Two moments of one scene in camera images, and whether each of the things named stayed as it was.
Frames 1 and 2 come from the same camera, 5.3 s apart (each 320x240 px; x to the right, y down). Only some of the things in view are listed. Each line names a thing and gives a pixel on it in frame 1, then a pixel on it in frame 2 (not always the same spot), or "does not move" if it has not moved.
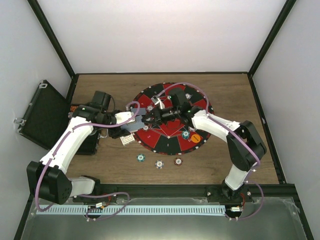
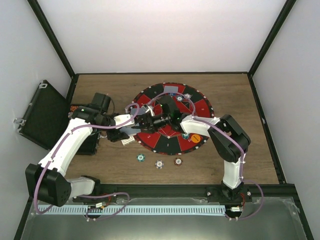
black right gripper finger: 158,122 -> 150,128
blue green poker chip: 185,135 does not move
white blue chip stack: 159,164 does not move
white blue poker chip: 188,96 does not move
